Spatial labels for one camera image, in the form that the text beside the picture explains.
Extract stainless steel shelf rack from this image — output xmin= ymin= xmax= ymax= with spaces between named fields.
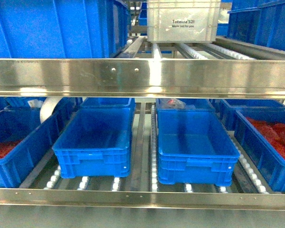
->
xmin=0 ymin=37 xmax=285 ymax=228

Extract blue bin with red parts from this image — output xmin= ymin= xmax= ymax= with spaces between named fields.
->
xmin=234 ymin=110 xmax=285 ymax=192

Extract empty blue bin left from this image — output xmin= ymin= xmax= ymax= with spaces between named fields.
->
xmin=53 ymin=108 xmax=134 ymax=179

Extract empty blue bin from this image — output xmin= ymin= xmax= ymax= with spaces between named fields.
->
xmin=53 ymin=108 xmax=134 ymax=179
xmin=157 ymin=111 xmax=240 ymax=187

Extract blue bin behind left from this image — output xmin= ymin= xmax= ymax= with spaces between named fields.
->
xmin=80 ymin=97 xmax=135 ymax=109

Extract blue bin behind right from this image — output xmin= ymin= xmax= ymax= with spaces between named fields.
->
xmin=156 ymin=98 xmax=215 ymax=112

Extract empty blue bin right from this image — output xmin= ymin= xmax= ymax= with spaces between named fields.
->
xmin=157 ymin=111 xmax=240 ymax=187

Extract grey tote box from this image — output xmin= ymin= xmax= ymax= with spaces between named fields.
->
xmin=147 ymin=0 xmax=221 ymax=43

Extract blue bin far left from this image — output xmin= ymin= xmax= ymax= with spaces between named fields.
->
xmin=0 ymin=108 xmax=62 ymax=189

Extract large blue crate upper left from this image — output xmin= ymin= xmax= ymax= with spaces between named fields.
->
xmin=0 ymin=0 xmax=128 ymax=58

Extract large blue crate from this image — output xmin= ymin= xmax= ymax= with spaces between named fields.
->
xmin=227 ymin=0 xmax=285 ymax=51
xmin=0 ymin=0 xmax=128 ymax=58

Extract large blue crate upper right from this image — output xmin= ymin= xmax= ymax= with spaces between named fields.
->
xmin=227 ymin=0 xmax=285 ymax=51

